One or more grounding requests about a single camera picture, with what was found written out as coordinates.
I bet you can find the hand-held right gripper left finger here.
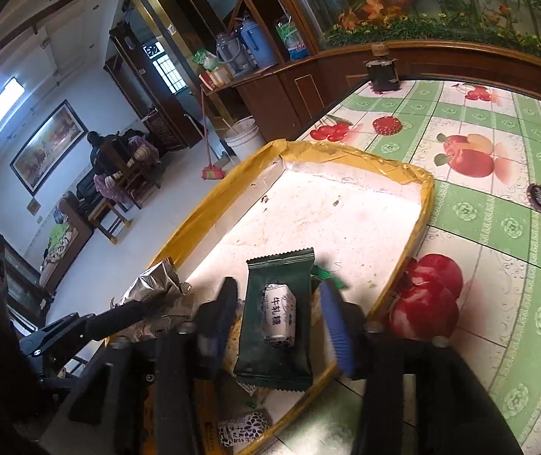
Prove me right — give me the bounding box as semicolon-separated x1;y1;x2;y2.
69;276;240;455

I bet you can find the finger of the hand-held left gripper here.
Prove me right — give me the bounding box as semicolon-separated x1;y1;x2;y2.
19;296;177;361

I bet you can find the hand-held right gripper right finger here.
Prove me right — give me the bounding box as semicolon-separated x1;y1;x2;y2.
318;279;522;455

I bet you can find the dark green snack packet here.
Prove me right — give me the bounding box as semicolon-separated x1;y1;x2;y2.
231;247;316;392

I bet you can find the silver foil snack packet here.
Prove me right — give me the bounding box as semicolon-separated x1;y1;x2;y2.
109;257;195;342

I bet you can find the white blue candy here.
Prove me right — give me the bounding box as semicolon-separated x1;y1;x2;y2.
217;410;271;447
263;283;297;348

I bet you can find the yellow cardboard tray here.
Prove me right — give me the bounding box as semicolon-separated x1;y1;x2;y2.
105;138;436;455

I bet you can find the wooden sofa with cushions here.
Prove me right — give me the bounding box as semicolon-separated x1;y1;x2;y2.
38;190;94;295

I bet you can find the wooden chair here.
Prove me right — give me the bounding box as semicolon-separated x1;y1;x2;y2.
88;194;134;246

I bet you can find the red broom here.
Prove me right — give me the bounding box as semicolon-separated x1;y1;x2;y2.
197;88;226;182

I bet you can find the white plastic bucket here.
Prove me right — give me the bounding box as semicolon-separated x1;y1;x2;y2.
224;118;266;164

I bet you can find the brown wooden cabinet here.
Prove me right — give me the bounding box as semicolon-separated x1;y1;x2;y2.
204;38;541;143

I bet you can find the lattice window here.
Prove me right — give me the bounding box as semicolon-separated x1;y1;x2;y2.
152;54;188;96

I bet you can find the small cardboard box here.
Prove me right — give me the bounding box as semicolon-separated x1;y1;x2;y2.
203;66;233;87

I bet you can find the dark glass jar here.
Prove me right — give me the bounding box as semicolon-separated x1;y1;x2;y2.
364;44;401;93

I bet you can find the green white bag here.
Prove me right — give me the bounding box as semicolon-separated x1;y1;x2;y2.
192;50;219;74

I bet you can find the grey plastic jug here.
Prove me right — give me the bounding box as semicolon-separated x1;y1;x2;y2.
216;32;252;77

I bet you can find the blue thermos jug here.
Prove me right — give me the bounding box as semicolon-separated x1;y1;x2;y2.
239;19;278;68

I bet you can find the framed wall painting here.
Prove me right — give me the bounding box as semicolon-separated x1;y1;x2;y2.
9;99;88;196

